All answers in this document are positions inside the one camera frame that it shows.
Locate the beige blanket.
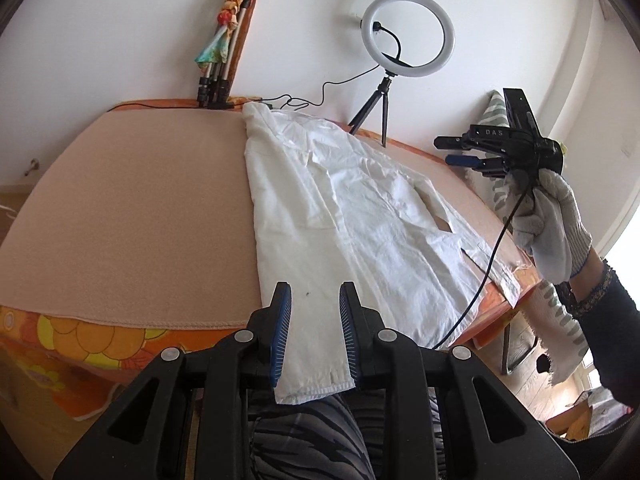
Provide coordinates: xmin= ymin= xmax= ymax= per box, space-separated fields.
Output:
xmin=0 ymin=107 xmax=541 ymax=333

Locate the orange padded board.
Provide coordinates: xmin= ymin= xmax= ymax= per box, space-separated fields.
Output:
xmin=227 ymin=0 xmax=260 ymax=97

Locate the person's right forearm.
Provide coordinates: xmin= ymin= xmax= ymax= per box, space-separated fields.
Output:
xmin=552 ymin=255 xmax=640 ymax=411

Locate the small black tripod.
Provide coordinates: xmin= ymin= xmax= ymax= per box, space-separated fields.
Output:
xmin=348 ymin=76 xmax=396 ymax=148

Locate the colourful patterned cloth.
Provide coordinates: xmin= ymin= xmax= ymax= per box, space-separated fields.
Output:
xmin=194 ymin=0 xmax=251 ymax=73

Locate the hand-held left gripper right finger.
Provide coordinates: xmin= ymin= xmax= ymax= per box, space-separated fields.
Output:
xmin=339 ymin=281 xmax=576 ymax=480

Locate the thin black cable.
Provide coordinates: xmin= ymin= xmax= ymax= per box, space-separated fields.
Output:
xmin=112 ymin=21 xmax=403 ymax=111

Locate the grey patterned white cloth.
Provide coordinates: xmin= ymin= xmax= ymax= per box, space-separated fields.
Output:
xmin=522 ymin=280 xmax=591 ymax=386

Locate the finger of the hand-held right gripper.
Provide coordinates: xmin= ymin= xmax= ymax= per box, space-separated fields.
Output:
xmin=433 ymin=134 xmax=473 ymax=151
xmin=444 ymin=153 xmax=493 ymax=171

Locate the folded silver tripod stand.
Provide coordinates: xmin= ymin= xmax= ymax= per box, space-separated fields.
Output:
xmin=197 ymin=0 xmax=251 ymax=110

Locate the person's right hand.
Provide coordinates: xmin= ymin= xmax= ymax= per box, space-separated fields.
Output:
xmin=502 ymin=169 xmax=593 ymax=283

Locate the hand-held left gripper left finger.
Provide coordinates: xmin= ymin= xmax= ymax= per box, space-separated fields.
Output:
xmin=52 ymin=281 xmax=293 ymax=480

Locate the person's leg in striped pants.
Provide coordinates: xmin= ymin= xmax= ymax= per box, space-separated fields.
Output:
xmin=247 ymin=390 xmax=446 ymax=480

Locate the white shirt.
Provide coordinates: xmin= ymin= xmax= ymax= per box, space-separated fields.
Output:
xmin=241 ymin=101 xmax=522 ymax=407

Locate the black chair frame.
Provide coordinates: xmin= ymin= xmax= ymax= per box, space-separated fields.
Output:
xmin=500 ymin=310 xmax=541 ymax=376

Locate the white ring light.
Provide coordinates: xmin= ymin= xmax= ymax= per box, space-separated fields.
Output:
xmin=361 ymin=0 xmax=457 ymax=79

